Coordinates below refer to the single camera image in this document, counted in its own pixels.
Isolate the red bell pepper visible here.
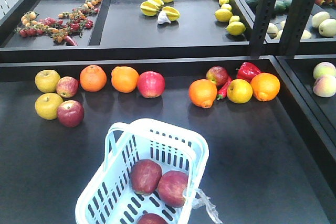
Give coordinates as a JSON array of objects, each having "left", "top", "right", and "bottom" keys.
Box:
[{"left": 236, "top": 62, "right": 261, "bottom": 83}]

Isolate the black upright post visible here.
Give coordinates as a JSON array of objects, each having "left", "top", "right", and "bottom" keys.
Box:
[{"left": 249, "top": 0, "right": 276, "bottom": 59}]

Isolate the pale peach back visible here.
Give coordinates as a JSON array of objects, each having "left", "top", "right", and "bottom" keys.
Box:
[{"left": 312, "top": 62, "right": 336, "bottom": 80}]

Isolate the dark red apple back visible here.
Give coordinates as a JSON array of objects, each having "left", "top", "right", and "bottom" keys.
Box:
[{"left": 206, "top": 66, "right": 229, "bottom": 87}]

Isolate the white garlic bulb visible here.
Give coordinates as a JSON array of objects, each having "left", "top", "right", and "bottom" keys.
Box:
[{"left": 157, "top": 11, "right": 171, "bottom": 25}]

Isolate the pale green apple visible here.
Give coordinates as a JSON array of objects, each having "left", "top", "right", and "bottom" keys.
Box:
[{"left": 318, "top": 18, "right": 336, "bottom": 37}]

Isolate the orange fruit left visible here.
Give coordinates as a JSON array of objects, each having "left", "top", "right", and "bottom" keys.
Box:
[{"left": 188, "top": 79, "right": 217, "bottom": 109}]

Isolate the pale peach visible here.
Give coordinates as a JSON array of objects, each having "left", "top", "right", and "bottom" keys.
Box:
[
  {"left": 312, "top": 74, "right": 335, "bottom": 98},
  {"left": 312, "top": 62, "right": 336, "bottom": 80}
]

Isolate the black wooden produce display stand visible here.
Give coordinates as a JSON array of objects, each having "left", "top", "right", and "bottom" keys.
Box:
[{"left": 1, "top": 0, "right": 335, "bottom": 223}]

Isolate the orange fruit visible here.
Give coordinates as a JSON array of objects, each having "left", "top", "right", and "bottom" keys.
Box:
[
  {"left": 188, "top": 79, "right": 217, "bottom": 109},
  {"left": 250, "top": 72, "right": 280, "bottom": 102}
]

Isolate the cherry tomato vine pile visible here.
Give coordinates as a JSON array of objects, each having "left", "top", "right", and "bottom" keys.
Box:
[{"left": 14, "top": 0, "right": 103, "bottom": 46}]

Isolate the red pink apple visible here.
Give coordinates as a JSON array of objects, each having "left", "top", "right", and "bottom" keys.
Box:
[{"left": 137, "top": 71, "right": 165, "bottom": 98}]

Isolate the yellow round fruit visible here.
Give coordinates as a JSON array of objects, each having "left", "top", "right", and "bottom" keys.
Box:
[{"left": 227, "top": 79, "right": 253, "bottom": 104}]

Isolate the pale peach front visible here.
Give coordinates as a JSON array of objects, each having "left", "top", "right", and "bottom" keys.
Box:
[{"left": 312, "top": 74, "right": 335, "bottom": 98}]

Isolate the yellow green apple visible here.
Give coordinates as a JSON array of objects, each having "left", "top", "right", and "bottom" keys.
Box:
[{"left": 35, "top": 70, "right": 60, "bottom": 93}]

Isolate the red apple bottom edge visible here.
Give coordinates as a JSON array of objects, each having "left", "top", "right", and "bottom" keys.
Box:
[{"left": 157, "top": 170, "right": 188, "bottom": 208}]

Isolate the light blue plastic basket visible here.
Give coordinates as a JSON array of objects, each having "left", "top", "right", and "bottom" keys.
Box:
[{"left": 75, "top": 119, "right": 209, "bottom": 223}]

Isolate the dark red apple front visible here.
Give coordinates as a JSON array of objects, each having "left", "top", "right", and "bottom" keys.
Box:
[{"left": 130, "top": 159, "right": 163, "bottom": 195}]

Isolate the clear plastic wrap strip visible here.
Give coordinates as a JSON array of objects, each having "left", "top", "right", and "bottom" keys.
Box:
[{"left": 183, "top": 188, "right": 223, "bottom": 223}]

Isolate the orange fruit right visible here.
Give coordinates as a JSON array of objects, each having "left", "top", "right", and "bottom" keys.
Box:
[{"left": 250, "top": 72, "right": 280, "bottom": 102}]

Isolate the red chili pepper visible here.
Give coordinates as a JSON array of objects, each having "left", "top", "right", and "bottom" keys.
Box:
[{"left": 216, "top": 76, "right": 232, "bottom": 100}]

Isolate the dark red apple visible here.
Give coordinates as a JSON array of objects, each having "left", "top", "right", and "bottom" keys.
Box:
[
  {"left": 206, "top": 66, "right": 229, "bottom": 87},
  {"left": 130, "top": 159, "right": 163, "bottom": 195}
]

